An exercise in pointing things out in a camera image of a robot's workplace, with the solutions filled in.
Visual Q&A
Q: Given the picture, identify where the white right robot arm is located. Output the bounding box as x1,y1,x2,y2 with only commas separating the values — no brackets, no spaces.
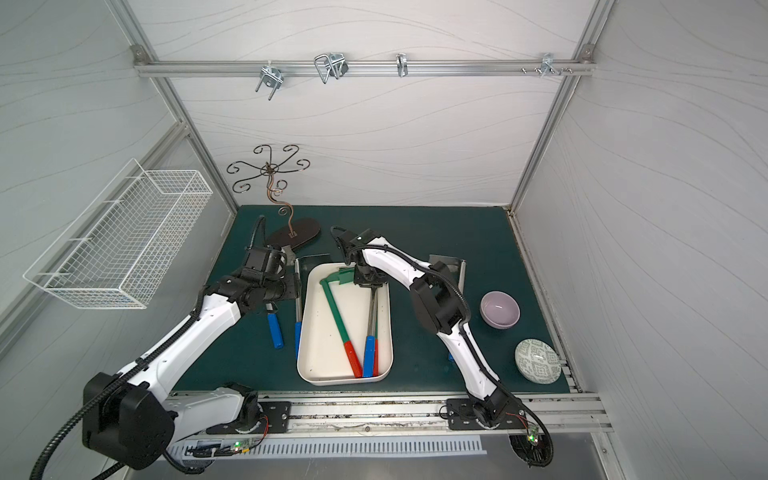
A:
331,226,520,429

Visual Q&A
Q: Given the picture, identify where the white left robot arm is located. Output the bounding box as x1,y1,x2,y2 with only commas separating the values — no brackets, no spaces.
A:
82,245,299,470

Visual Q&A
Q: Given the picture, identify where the white storage tray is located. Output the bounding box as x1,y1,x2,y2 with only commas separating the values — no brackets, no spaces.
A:
297,263,394,387

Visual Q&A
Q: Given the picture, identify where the metal clamp hook small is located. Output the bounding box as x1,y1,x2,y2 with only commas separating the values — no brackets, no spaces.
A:
396,53,408,78

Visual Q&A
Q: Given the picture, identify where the brown metal hook stand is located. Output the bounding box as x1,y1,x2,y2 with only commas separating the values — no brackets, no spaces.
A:
225,144,321,251

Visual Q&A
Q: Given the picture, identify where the purple bowl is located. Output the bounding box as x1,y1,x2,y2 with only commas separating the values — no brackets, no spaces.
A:
480,291,521,330

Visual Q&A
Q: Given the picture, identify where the metal clamp hook middle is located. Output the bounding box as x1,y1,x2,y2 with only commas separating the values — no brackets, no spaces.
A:
313,52,349,84

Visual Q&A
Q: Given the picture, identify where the metal clamp hook left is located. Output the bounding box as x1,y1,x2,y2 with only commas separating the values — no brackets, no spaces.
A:
254,62,284,101

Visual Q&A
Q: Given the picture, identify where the green patterned bowl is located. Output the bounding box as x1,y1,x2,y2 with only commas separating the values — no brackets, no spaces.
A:
514,339,562,385

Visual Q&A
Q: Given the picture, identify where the metal clamp hook right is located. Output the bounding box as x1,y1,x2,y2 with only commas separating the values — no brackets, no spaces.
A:
520,53,574,77

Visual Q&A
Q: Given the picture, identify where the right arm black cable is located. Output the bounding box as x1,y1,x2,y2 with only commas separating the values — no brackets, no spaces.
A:
329,224,556,468

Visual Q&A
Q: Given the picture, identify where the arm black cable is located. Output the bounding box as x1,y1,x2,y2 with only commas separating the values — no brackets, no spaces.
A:
329,224,556,468
28,215,268,480

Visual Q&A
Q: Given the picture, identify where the white wire basket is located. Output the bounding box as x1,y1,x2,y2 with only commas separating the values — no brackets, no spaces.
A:
22,159,212,310

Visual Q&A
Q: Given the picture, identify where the white vented cable duct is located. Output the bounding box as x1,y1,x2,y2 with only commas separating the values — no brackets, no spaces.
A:
170,435,487,461

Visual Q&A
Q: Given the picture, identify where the aluminium cross rail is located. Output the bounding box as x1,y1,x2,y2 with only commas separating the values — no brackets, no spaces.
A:
134,45,597,79

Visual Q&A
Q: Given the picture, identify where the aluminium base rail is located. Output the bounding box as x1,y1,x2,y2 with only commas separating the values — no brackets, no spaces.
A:
259,391,613,437

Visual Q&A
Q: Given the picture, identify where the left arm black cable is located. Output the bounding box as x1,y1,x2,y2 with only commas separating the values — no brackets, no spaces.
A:
28,215,268,480

